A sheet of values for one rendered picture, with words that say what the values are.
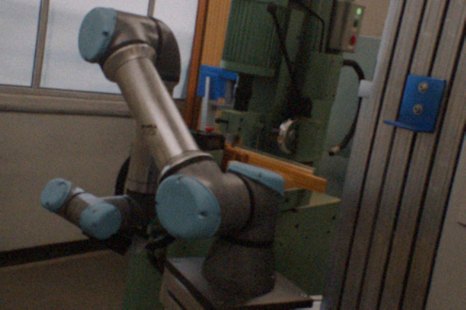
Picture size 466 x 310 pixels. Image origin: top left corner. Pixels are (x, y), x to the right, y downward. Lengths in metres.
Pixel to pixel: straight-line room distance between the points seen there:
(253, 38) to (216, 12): 1.65
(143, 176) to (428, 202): 0.65
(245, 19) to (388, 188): 0.90
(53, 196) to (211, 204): 0.48
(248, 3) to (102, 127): 1.63
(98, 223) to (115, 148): 2.06
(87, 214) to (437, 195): 0.71
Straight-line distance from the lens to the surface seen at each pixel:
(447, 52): 1.04
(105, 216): 1.32
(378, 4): 4.39
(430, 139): 1.04
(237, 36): 1.85
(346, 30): 2.06
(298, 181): 1.79
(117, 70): 1.22
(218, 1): 3.48
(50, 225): 3.30
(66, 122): 3.16
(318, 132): 1.97
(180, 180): 1.04
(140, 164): 1.38
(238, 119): 1.88
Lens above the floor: 1.28
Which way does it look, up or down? 9 degrees down
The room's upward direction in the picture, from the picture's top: 10 degrees clockwise
